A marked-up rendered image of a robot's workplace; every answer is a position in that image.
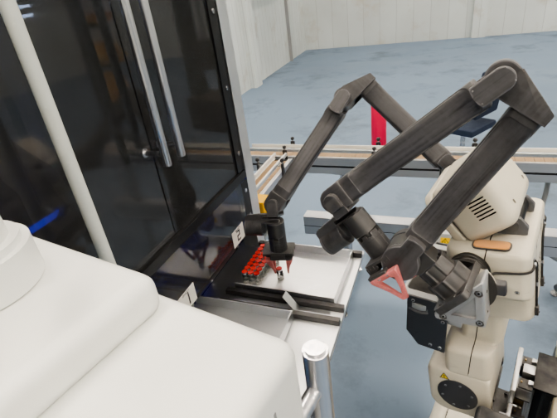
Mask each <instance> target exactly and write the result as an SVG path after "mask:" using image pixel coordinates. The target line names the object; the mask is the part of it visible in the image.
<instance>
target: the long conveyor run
mask: <svg viewBox="0 0 557 418"><path fill-rule="evenodd" d="M290 139H291V140H292V141H290V142H291V144H264V143H252V147H253V148H250V153H251V158H252V164H253V169H254V171H257V166H256V163H257V162H256V161H255V159H256V158H259V164H264V163H265V162H266V161H267V160H268V159H269V158H270V157H271V156H272V154H273V153H276V157H275V159H280V158H281V157H282V156H283V155H284V154H285V153H287V155H288V156H287V157H286V158H285V159H289V158H292V159H293V160H294V158H295V157H296V155H297V154H298V152H299V150H300V149H301V147H302V146H303V144H295V141H293V140H294V137H291V138H290ZM376 140H377V141H378V142H376V145H326V146H325V147H324V148H345V149H323V150H322V151H321V153H320V154H319V156H318V157H317V159H316V161H315V162H314V164H313V165H312V166H311V168H310V169H309V171H308V173H325V174H346V173H348V172H350V171H351V170H352V169H353V168H355V167H356V166H357V165H359V164H360V163H361V162H363V161H364V160H366V159H367V158H368V157H370V156H371V155H372V154H373V153H375V152H376V151H377V150H379V149H380V148H382V147H383V146H380V142H379V141H380V137H378V138H376ZM473 142H474V143H472V146H471V147H445V148H446V149H447V150H448V151H449V152H451V153H452V156H453V157H454V158H455V159H460V158H461V157H462V156H464V155H466V154H467V153H469V152H454V151H472V150H473V149H474V148H475V147H476V146H477V143H476V142H477V138H474V139H473ZM363 149H372V150H363ZM517 152H531V153H515V154H514V155H513V156H512V157H511V159H512V160H513V162H514V163H515V164H516V165H517V166H518V168H519V169H520V170H521V171H522V172H523V173H524V174H525V175H526V177H527V178H528V181H529V182H551V183H557V148H519V149H518V150H517ZM390 177H427V178H439V169H438V168H434V167H433V166H432V165H431V164H430V163H429V162H428V161H427V160H426V159H425V158H424V157H423V156H422V155H419V157H417V158H416V159H414V160H413V161H411V162H410V163H408V164H406V165H405V166H404V167H402V168H401V169H400V170H398V171H397V172H395V173H394V174H392V175H391V176H390Z"/></svg>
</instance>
